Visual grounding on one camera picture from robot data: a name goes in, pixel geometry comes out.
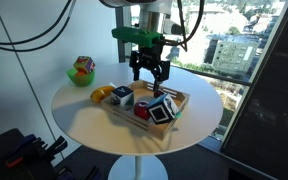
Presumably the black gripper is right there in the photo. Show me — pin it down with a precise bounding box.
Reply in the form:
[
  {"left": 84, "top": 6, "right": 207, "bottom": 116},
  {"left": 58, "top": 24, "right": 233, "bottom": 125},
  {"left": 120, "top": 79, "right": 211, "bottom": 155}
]
[{"left": 129, "top": 42, "right": 171, "bottom": 92}]

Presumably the blue block with number four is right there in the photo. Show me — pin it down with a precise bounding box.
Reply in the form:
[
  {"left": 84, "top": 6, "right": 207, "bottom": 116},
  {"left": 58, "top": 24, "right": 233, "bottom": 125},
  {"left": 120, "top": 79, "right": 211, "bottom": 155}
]
[{"left": 145, "top": 93, "right": 180, "bottom": 126}]

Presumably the navy block with letter A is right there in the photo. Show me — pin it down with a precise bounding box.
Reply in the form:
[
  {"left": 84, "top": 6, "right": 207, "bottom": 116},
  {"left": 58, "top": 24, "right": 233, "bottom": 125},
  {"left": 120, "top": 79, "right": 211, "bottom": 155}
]
[{"left": 109, "top": 85, "right": 135, "bottom": 108}]

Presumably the light wooden tray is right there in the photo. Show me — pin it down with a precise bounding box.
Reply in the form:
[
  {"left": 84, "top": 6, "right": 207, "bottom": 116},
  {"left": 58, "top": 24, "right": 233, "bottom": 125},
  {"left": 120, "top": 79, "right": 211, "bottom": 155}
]
[{"left": 100, "top": 79, "right": 191, "bottom": 141}]

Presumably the red and green picture block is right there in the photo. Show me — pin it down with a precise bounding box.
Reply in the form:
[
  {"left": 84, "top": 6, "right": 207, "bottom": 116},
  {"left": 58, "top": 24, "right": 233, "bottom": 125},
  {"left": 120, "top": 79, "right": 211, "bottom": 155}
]
[{"left": 72, "top": 55, "right": 97, "bottom": 75}]

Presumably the dark red plum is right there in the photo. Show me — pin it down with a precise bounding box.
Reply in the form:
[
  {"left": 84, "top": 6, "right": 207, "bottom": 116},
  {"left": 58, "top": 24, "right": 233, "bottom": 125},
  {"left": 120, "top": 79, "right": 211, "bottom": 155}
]
[{"left": 153, "top": 89, "right": 166, "bottom": 99}]

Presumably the red apple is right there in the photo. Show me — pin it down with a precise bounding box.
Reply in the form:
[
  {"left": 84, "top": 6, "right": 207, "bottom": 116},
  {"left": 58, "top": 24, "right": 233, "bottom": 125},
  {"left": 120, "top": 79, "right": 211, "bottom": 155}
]
[{"left": 132, "top": 100, "right": 151, "bottom": 121}]

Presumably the yellow banana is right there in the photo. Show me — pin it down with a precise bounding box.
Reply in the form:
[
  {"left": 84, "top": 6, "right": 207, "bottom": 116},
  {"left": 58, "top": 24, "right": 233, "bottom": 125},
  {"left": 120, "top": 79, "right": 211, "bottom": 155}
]
[{"left": 89, "top": 85, "right": 116, "bottom": 104}]

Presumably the green plastic bowl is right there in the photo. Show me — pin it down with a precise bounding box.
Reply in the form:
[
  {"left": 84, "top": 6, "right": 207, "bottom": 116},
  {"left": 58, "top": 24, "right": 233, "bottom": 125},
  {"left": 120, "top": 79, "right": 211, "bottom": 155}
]
[{"left": 66, "top": 67, "right": 96, "bottom": 88}]

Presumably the black spring clamp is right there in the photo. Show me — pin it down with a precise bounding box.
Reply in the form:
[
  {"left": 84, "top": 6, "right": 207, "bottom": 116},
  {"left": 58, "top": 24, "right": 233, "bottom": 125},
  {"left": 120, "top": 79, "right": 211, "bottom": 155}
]
[{"left": 44, "top": 135, "right": 69, "bottom": 158}]

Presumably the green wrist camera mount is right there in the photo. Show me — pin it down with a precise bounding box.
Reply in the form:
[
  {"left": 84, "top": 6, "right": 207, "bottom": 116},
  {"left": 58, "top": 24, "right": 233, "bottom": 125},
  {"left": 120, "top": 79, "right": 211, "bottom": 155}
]
[{"left": 111, "top": 26, "right": 166, "bottom": 49}]

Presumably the black window frame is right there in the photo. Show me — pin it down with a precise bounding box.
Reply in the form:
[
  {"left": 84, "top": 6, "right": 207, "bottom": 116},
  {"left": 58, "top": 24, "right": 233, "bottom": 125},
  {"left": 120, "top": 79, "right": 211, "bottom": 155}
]
[{"left": 114, "top": 6, "right": 132, "bottom": 64}]

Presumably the black looped cable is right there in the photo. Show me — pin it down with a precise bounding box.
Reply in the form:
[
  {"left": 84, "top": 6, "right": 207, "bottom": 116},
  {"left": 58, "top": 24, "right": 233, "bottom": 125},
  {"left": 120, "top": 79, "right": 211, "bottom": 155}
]
[{"left": 163, "top": 0, "right": 206, "bottom": 53}]

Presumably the white round pedestal table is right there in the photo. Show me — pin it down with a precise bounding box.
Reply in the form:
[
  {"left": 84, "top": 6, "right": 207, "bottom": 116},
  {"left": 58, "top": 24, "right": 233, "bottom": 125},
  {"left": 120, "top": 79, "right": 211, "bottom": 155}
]
[{"left": 51, "top": 62, "right": 225, "bottom": 180}]

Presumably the blue handled bar clamp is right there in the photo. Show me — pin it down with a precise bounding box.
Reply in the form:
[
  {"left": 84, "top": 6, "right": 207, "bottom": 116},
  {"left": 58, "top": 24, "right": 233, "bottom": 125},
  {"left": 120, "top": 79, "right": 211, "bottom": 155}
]
[{"left": 4, "top": 133, "right": 40, "bottom": 168}]

